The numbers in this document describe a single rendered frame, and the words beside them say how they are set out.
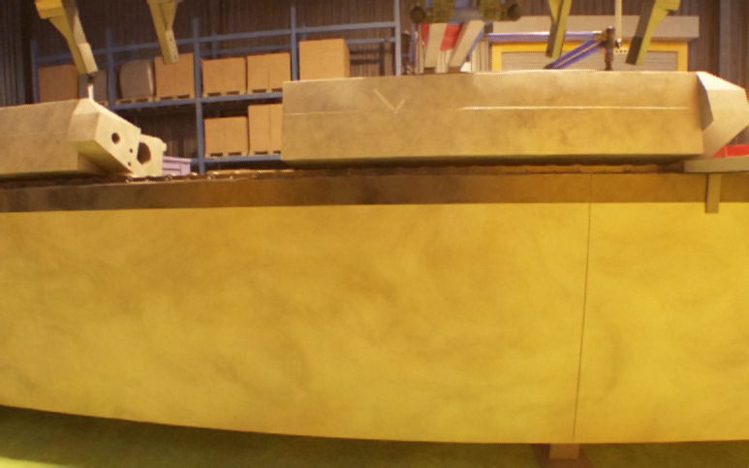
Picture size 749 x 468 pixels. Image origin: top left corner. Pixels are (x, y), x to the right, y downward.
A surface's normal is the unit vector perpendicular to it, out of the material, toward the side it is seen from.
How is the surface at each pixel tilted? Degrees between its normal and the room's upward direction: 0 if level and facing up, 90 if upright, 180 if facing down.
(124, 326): 90
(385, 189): 90
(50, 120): 80
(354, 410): 90
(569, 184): 90
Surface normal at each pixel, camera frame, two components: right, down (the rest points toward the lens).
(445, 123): -0.10, -0.05
